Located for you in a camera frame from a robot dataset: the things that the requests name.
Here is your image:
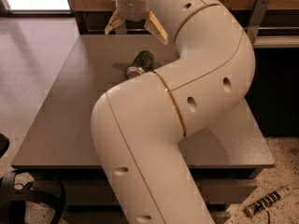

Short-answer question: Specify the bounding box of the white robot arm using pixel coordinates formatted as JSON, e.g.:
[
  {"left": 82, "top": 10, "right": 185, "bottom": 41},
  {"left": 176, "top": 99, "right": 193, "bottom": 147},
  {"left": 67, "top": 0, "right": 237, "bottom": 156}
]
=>
[{"left": 91, "top": 0, "right": 255, "bottom": 224}]

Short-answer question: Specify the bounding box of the grey drawer cabinet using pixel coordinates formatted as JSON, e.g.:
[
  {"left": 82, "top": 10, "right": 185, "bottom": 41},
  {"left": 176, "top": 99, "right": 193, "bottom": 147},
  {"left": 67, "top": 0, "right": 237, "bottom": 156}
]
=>
[{"left": 10, "top": 34, "right": 276, "bottom": 224}]

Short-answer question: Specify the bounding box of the green soda can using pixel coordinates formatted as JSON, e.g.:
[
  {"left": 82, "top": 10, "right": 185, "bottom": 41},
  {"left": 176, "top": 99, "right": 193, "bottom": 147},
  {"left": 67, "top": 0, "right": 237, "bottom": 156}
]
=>
[{"left": 126, "top": 50, "right": 154, "bottom": 78}]

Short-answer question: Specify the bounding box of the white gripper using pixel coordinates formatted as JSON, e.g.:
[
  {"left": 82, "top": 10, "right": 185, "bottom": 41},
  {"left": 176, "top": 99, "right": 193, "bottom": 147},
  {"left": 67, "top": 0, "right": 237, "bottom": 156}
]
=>
[{"left": 105, "top": 0, "right": 168, "bottom": 45}]

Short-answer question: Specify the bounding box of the right metal bracket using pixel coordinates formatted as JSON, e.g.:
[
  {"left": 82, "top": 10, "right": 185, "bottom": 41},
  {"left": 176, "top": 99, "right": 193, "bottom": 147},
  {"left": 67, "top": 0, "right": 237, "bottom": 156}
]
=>
[{"left": 247, "top": 0, "right": 271, "bottom": 44}]

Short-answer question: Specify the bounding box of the black chair edge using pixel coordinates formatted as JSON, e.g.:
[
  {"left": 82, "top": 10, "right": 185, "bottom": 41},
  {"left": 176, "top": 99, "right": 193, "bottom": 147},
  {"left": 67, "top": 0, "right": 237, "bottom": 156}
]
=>
[{"left": 0, "top": 133, "right": 9, "bottom": 158}]

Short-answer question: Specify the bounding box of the white power strip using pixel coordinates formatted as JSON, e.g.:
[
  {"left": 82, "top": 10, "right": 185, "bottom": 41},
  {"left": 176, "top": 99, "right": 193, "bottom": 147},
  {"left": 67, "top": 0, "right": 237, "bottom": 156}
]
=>
[{"left": 244, "top": 186, "right": 294, "bottom": 217}]

